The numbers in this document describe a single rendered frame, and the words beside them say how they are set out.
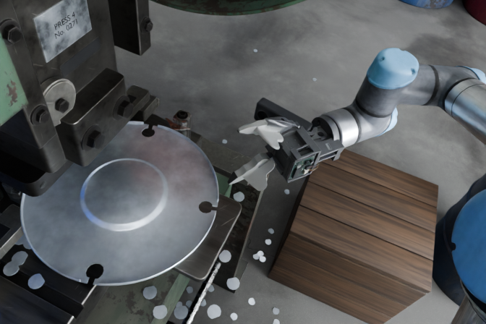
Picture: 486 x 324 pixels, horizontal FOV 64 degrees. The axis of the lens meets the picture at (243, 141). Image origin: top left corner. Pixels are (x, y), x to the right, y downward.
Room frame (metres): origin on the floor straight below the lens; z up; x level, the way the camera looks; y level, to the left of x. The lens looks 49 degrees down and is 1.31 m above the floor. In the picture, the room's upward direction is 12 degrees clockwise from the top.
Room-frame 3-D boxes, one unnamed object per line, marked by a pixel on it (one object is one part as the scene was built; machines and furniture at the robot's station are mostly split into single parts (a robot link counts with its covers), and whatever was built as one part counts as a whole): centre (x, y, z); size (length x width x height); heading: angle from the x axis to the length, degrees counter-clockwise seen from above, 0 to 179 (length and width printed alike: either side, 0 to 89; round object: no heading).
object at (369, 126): (0.58, -0.23, 0.78); 0.11 x 0.08 x 0.09; 127
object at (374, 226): (0.69, -0.42, 0.18); 0.40 x 0.38 x 0.35; 77
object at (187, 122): (0.48, 0.12, 0.75); 0.03 x 0.03 x 0.10; 75
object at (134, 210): (0.31, 0.16, 0.78); 0.29 x 0.29 x 0.01
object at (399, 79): (0.59, -0.25, 0.88); 0.11 x 0.08 x 0.11; 104
